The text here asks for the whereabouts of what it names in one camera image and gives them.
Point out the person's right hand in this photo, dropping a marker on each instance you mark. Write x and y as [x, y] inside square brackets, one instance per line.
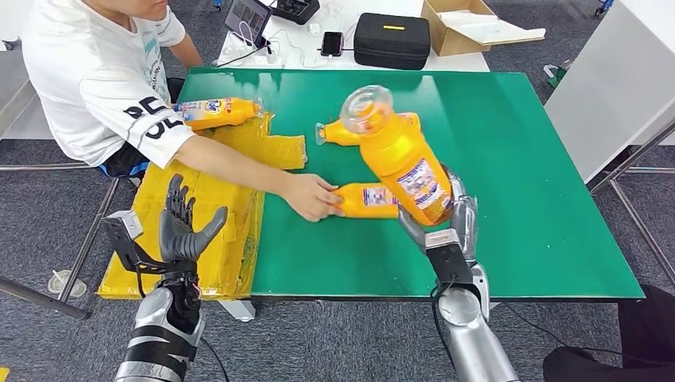
[308, 198]

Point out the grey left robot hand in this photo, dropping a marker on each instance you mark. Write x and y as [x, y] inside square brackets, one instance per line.
[176, 237]

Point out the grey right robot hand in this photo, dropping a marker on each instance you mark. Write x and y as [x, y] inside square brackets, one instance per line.
[466, 226]

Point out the orange detergent bottle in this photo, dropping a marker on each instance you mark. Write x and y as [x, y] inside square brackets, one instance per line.
[401, 153]
[237, 113]
[337, 136]
[352, 203]

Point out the person's right forearm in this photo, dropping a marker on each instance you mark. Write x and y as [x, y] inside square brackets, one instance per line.
[232, 163]

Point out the person's left forearm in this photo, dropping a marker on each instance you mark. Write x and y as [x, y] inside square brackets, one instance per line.
[187, 53]

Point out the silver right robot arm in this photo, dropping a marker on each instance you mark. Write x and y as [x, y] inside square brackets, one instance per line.
[469, 337]

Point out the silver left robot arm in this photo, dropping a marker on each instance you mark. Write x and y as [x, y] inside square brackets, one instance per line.
[158, 327]

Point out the yellow taped cardboard mat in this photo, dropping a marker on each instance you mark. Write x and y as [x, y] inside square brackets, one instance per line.
[211, 211]

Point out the white table foot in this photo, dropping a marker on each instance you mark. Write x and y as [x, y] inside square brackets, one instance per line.
[240, 311]

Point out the clear plastic cup lid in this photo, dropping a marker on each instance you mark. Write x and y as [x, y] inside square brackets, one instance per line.
[67, 284]

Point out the white power strip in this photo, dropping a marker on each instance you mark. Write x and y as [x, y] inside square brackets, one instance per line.
[264, 59]

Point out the black smartphone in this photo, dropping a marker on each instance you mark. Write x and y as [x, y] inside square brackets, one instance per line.
[332, 44]

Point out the green and white item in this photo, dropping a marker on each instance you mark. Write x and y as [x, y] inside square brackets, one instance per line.
[556, 75]

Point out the black carrying case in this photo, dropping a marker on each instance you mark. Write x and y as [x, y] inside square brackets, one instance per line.
[392, 42]

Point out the person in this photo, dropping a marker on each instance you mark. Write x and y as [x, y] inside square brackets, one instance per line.
[89, 79]
[648, 337]

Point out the brown cardboard box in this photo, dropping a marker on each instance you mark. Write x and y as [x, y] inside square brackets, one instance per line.
[451, 43]

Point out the black controller device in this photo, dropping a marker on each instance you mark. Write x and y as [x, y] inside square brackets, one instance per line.
[295, 9]

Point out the black tablet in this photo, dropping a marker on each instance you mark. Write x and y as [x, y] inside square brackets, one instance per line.
[247, 18]

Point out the white foam sheet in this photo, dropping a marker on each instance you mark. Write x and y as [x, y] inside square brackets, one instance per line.
[493, 30]

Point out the white table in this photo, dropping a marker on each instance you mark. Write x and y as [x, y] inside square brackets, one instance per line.
[372, 5]

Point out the blue caster wheel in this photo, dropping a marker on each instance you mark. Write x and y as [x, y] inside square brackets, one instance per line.
[216, 4]
[603, 5]

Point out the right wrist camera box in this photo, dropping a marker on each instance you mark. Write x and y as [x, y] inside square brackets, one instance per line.
[448, 261]

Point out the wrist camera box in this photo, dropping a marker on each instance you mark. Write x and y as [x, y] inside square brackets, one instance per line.
[448, 261]
[124, 226]

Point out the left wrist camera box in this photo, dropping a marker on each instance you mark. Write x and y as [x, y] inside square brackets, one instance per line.
[124, 226]

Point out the metal table frame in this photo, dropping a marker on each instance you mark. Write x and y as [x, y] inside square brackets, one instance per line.
[634, 155]

